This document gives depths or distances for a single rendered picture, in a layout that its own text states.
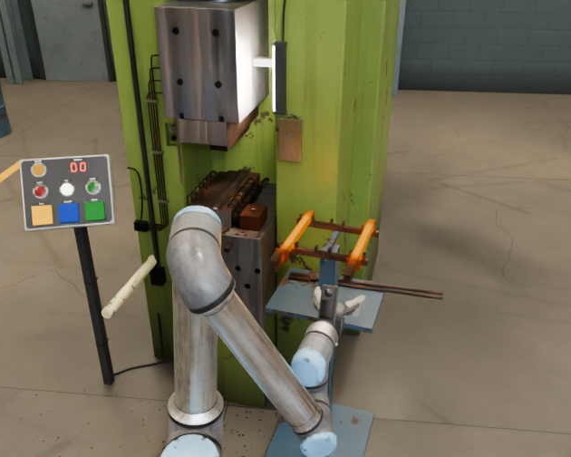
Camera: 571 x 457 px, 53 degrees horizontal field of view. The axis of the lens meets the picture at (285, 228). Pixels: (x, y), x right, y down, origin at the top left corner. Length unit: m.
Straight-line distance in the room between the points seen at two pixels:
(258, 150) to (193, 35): 0.77
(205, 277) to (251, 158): 1.62
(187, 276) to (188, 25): 1.18
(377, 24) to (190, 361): 1.66
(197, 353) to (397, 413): 1.58
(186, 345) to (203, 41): 1.14
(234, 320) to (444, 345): 2.18
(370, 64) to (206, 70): 0.79
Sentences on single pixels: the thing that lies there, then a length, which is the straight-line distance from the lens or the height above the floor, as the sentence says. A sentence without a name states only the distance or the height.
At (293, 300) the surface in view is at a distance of 2.18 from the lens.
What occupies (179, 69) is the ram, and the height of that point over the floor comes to 1.55.
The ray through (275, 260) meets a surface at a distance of 1.87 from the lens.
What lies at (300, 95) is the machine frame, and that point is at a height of 1.45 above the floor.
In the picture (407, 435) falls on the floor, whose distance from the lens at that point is 2.78.
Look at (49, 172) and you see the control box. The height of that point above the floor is 1.15.
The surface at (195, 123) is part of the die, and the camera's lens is 2.24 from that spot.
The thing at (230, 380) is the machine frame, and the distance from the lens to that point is 2.78.
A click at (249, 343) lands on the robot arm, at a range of 1.27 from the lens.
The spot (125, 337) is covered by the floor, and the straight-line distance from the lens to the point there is 3.34.
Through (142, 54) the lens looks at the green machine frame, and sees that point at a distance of 2.42.
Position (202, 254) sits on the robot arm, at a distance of 1.19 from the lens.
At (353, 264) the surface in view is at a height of 1.04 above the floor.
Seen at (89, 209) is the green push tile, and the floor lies 1.02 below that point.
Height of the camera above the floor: 2.03
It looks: 28 degrees down
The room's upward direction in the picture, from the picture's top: straight up
